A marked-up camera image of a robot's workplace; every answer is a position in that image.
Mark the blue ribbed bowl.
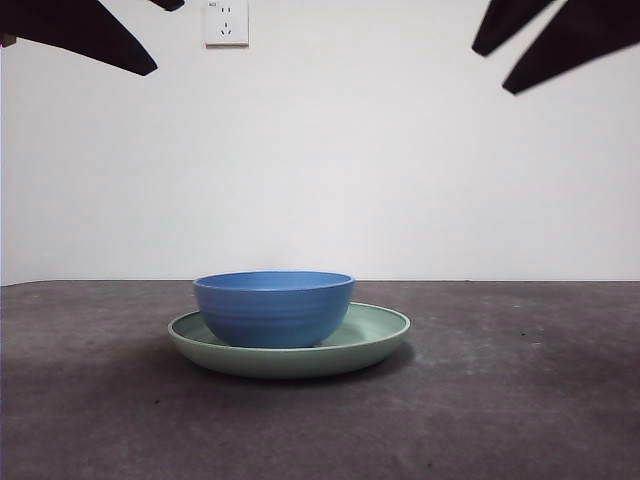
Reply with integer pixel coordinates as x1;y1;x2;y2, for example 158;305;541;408
193;270;357;348

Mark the green shallow plate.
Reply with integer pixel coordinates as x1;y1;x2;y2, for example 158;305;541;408
167;301;413;380

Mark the white wall socket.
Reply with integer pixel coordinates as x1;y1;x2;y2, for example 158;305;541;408
204;0;250;49

